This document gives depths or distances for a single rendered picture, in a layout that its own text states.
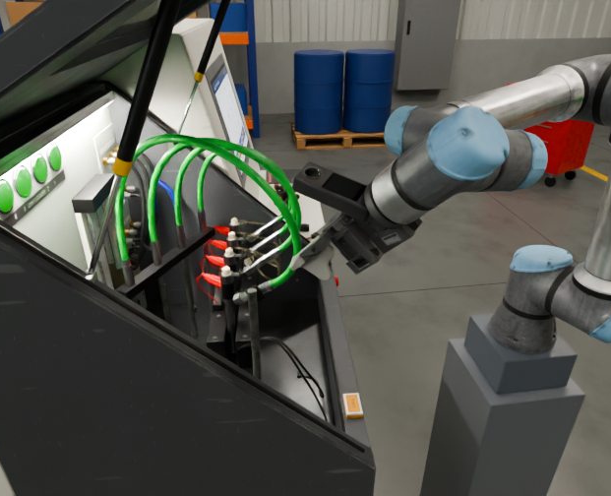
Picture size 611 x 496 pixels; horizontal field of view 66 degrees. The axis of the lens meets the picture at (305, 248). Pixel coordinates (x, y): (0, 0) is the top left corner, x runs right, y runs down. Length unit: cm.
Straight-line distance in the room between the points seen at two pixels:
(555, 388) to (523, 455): 20
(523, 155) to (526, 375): 73
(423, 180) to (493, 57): 782
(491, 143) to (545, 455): 105
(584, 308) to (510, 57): 753
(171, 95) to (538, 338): 103
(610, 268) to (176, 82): 101
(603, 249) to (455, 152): 57
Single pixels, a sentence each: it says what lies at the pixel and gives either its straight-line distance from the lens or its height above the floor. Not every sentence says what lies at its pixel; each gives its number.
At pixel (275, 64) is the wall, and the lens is 735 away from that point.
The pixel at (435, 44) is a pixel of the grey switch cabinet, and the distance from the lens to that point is 758.
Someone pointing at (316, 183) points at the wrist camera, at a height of 141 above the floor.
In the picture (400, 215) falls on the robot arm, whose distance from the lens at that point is 58.
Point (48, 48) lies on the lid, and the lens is 52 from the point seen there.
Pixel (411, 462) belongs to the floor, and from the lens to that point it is 209.
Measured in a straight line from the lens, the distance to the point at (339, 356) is 104.
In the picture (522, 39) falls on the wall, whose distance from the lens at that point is 853.
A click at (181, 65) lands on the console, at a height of 148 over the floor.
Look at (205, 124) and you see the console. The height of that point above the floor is 134.
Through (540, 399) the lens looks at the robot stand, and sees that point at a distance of 128.
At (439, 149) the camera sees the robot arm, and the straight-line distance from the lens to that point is 52.
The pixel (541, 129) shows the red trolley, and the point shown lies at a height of 52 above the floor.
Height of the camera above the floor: 164
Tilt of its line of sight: 29 degrees down
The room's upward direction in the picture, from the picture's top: straight up
